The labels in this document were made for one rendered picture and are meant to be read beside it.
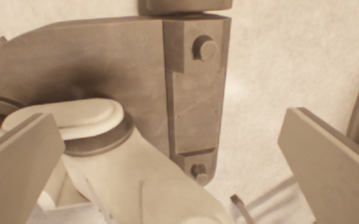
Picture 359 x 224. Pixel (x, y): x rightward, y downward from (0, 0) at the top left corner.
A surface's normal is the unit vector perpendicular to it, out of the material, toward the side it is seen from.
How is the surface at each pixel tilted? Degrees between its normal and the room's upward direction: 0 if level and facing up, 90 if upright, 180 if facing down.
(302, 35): 0
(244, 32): 0
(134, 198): 90
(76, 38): 0
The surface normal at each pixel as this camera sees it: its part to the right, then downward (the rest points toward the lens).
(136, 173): -0.02, -0.86
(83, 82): 0.21, 0.50
